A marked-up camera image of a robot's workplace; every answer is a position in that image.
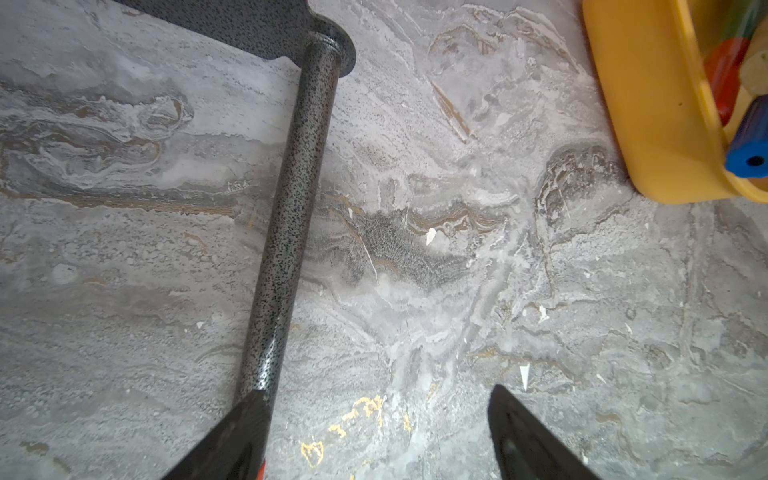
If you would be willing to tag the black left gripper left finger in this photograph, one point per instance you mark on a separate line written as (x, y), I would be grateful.
(234, 449)

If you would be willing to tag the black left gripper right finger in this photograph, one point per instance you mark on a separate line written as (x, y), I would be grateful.
(524, 447)

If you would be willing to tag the speckled hoe red grip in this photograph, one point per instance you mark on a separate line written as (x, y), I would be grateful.
(324, 52)

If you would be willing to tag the wooden handle hoe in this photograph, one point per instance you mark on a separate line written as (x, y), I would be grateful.
(753, 73)

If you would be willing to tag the green hoe red grip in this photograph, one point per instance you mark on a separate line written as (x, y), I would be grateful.
(723, 62)

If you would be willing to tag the yellow plastic storage box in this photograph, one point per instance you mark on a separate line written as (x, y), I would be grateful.
(649, 56)

